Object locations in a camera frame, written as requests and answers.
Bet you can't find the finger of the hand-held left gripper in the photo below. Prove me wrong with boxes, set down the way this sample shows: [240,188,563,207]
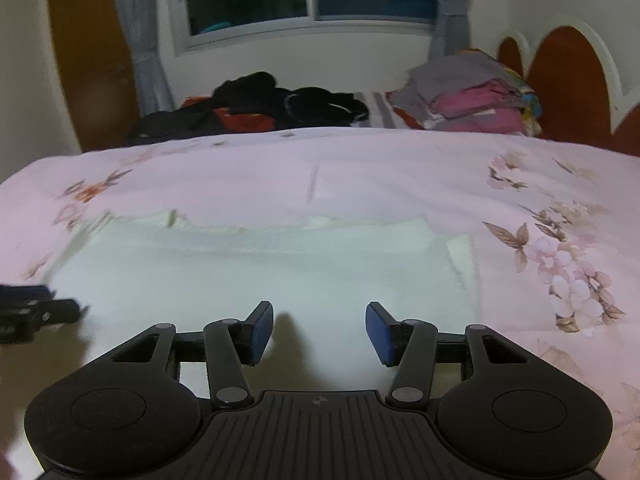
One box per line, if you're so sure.
[0,299,82,345]
[0,285,52,302]

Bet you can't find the red and white headboard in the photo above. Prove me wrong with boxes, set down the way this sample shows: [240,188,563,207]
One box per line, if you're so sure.
[496,15,640,157]

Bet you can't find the white long sleeve shirt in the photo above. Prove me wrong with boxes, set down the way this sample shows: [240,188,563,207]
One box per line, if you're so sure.
[46,211,483,402]

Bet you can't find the pink floral bed sheet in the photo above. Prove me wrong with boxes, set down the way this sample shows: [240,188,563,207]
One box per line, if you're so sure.
[0,127,640,480]

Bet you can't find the orange red cloth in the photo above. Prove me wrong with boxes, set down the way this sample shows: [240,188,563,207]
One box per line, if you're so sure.
[180,97,275,135]

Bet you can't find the striped grey white cloth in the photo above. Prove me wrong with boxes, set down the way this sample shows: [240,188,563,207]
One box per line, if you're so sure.
[352,91,402,131]

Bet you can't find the brown wooden door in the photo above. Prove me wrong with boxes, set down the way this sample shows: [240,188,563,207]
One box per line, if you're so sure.
[47,0,141,153]

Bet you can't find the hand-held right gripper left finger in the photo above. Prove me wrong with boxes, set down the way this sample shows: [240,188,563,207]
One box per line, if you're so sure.
[100,301,274,408]

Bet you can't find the pile of black clothes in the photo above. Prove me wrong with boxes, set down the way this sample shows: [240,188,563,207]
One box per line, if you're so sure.
[129,72,371,145]

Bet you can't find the grey curtain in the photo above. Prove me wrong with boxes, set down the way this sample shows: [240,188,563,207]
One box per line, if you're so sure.
[107,0,176,113]
[424,0,483,61]

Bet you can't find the pile of folded clothes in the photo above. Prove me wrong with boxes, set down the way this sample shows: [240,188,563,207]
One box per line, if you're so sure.
[385,49,544,137]

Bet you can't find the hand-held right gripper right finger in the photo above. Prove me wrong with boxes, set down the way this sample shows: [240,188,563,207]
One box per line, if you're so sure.
[366,302,543,407]

